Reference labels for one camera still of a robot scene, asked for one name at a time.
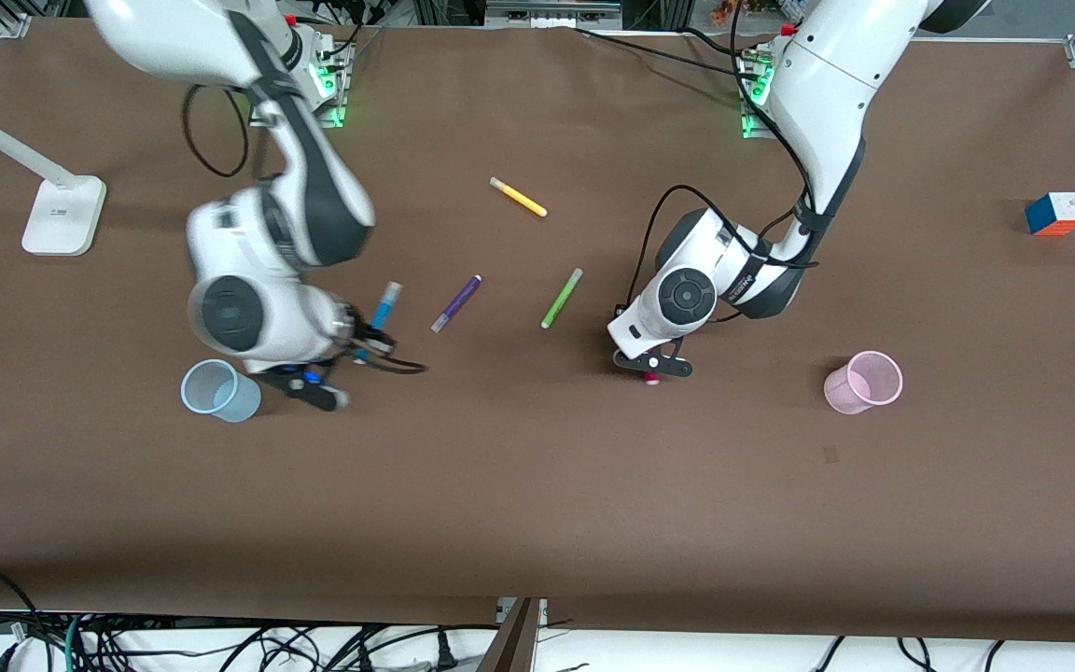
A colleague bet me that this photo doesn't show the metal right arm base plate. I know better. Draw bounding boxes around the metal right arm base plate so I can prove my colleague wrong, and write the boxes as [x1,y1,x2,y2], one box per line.
[306,35,350,130]

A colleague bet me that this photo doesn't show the yellow marker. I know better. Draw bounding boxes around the yellow marker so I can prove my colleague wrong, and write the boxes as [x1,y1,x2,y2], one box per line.
[489,176,549,218]

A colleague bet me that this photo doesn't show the white desk lamp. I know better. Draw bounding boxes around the white desk lamp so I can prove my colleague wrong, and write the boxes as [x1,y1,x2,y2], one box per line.
[0,91,108,258]

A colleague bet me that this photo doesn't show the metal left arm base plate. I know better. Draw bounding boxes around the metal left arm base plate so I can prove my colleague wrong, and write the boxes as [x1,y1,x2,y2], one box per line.
[740,49,781,141]

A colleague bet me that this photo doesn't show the translucent blue plastic cup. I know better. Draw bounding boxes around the translucent blue plastic cup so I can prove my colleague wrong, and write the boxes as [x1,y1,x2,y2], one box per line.
[180,358,263,424]

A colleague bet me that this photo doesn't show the blue marker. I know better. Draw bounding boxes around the blue marker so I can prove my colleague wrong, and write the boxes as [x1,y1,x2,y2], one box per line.
[354,280,405,365]

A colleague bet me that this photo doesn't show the black cable on table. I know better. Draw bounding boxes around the black cable on table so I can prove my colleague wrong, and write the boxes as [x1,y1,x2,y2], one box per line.
[575,25,768,85]

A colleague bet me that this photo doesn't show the translucent pink plastic cup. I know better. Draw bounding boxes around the translucent pink plastic cup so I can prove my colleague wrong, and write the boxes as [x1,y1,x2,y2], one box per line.
[823,350,904,415]

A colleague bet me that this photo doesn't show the grey background device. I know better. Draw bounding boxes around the grey background device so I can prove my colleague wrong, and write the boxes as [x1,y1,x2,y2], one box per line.
[485,0,623,30]

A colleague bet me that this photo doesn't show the Rubik's cube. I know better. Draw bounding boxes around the Rubik's cube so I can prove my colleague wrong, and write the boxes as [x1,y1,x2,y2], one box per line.
[1024,190,1075,238]

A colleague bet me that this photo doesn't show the orange background object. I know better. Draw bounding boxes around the orange background object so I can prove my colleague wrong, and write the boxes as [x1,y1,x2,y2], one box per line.
[709,0,783,26]

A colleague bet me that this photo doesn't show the purple marker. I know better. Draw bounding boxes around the purple marker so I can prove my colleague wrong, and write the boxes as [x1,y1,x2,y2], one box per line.
[431,274,483,334]

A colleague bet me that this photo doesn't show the dark metal table frame piece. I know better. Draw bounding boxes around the dark metal table frame piece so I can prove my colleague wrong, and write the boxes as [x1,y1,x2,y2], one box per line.
[476,597,549,672]

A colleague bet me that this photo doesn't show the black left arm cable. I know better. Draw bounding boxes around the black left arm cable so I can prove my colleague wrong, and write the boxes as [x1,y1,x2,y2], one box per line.
[625,0,824,324]

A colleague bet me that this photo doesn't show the green marker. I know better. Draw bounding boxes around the green marker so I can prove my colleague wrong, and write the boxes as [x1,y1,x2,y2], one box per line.
[540,268,584,330]

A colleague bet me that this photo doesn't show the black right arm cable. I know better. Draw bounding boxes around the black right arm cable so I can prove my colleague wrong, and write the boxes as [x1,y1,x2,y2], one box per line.
[181,82,250,179]

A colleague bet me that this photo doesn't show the brown table cover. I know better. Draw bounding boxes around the brown table cover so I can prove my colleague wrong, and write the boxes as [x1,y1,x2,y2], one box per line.
[0,19,1075,645]

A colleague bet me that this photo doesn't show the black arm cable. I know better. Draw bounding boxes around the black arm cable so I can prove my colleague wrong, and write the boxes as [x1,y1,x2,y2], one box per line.
[181,82,250,179]
[625,0,824,324]

